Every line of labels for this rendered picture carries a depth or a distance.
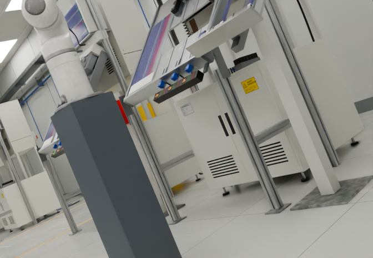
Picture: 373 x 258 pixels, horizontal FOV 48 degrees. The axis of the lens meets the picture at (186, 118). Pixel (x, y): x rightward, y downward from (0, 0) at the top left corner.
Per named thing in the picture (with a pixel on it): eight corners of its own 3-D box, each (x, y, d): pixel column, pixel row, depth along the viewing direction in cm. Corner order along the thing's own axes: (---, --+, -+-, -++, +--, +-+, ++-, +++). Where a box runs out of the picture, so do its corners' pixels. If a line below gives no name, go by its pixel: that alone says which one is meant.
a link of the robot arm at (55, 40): (41, 61, 149) (16, -1, 149) (54, 69, 167) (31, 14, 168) (73, 48, 150) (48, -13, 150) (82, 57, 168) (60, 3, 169)
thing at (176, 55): (206, 58, 178) (200, 54, 177) (130, 102, 229) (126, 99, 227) (215, 24, 187) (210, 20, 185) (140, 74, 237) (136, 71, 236)
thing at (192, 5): (226, -2, 196) (218, -8, 194) (152, 51, 247) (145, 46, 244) (238, -49, 211) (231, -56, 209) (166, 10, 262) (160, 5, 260)
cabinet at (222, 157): (309, 183, 194) (257, 60, 195) (212, 199, 248) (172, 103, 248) (369, 138, 236) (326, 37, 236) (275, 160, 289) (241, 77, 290)
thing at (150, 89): (210, 63, 179) (197, 55, 175) (134, 106, 229) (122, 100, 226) (211, 61, 179) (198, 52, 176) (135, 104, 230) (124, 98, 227)
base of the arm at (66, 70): (69, 102, 142) (48, 52, 142) (48, 117, 156) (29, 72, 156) (114, 89, 155) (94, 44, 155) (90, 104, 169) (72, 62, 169)
